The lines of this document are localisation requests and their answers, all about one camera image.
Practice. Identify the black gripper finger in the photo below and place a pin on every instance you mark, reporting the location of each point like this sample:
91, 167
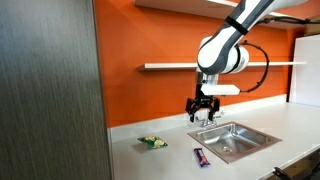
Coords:
191, 108
214, 107

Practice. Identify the white backsplash strip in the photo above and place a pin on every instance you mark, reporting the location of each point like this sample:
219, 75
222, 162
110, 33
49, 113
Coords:
150, 128

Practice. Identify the dark wood cabinet panel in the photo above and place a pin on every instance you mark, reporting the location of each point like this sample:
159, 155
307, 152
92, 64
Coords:
50, 90

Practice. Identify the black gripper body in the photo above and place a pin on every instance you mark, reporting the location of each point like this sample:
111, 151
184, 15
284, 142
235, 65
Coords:
202, 96

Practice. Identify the white appliance side panel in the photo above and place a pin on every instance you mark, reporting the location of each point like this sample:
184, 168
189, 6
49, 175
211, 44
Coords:
306, 70

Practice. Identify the blue protein bar snack packet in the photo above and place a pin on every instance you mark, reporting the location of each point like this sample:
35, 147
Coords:
201, 157

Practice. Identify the black clamp mount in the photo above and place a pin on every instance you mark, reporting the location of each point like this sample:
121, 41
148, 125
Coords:
283, 174

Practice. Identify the thin white wall shelf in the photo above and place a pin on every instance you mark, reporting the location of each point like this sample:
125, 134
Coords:
166, 66

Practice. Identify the green snack packet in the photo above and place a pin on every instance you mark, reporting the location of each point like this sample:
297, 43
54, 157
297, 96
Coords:
153, 142

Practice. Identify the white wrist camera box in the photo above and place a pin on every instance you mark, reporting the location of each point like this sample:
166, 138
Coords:
223, 89

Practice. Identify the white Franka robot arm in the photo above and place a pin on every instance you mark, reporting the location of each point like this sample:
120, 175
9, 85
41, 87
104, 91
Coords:
226, 40

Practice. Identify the wide white wall shelf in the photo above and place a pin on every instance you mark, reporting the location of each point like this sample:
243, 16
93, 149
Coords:
186, 6

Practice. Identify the stainless steel sink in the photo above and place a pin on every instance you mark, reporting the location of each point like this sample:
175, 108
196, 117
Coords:
233, 141

